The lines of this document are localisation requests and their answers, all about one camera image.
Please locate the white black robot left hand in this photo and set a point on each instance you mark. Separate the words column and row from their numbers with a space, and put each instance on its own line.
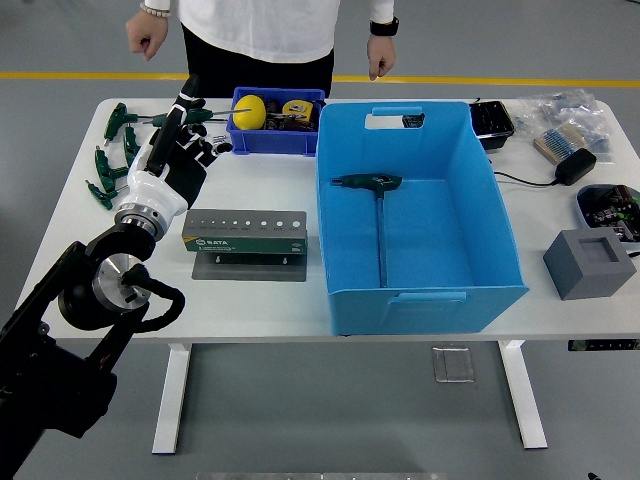
column 150, row 192

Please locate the small black device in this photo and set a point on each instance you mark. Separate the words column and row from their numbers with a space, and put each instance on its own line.
column 414, row 120

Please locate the blue-grey tray with electronics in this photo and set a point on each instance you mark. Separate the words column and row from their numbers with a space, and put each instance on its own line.
column 607, row 212

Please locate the dark metal tool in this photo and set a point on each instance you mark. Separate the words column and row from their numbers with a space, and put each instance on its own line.
column 290, row 122

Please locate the green grey hex key holder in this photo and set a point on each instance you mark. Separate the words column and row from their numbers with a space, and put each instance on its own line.
column 245, row 243

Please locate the black table control panel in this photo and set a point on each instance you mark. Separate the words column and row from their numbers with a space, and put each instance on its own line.
column 605, row 345

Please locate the yellow foam ball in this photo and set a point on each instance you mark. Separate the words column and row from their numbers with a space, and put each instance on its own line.
column 250, row 112

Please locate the yellow tape measure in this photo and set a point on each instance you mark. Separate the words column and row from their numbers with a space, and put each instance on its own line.
column 295, row 107

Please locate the taped resistor strip pack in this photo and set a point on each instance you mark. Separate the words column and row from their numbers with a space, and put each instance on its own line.
column 555, row 140

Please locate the grey block with square recess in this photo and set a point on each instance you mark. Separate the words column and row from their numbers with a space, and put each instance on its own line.
column 575, row 270

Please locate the dark blue plastic bin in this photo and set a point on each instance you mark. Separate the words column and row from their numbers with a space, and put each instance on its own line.
column 270, row 145

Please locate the black wrist watch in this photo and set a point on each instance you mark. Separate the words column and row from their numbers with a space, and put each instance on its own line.
column 384, row 26

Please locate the black round part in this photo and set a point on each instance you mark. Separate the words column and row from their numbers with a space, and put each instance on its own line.
column 273, row 106

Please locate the light blue folding box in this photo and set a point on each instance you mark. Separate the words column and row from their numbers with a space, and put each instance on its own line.
column 440, row 225

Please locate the person's left hand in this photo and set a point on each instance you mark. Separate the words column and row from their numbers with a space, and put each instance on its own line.
column 381, row 52

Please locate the clear plastic component bags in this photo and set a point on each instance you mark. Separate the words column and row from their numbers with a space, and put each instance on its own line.
column 565, row 107

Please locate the white table leg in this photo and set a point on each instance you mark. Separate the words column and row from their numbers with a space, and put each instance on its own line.
column 167, row 400
column 525, row 400

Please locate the black power adapter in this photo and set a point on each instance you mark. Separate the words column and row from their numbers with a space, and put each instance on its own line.
column 575, row 167

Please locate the black plastic tray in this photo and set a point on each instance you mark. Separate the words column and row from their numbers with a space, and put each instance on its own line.
column 492, row 122

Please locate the person's right hand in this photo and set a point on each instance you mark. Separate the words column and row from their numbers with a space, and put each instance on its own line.
column 145, row 35

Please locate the person's left forearm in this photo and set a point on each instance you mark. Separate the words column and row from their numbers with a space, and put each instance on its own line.
column 381, row 9

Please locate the silver floor plate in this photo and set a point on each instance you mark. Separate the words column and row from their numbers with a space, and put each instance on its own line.
column 452, row 365

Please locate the person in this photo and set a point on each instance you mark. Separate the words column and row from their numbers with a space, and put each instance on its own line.
column 260, row 30

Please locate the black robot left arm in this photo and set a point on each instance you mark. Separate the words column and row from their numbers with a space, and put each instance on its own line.
column 50, row 380

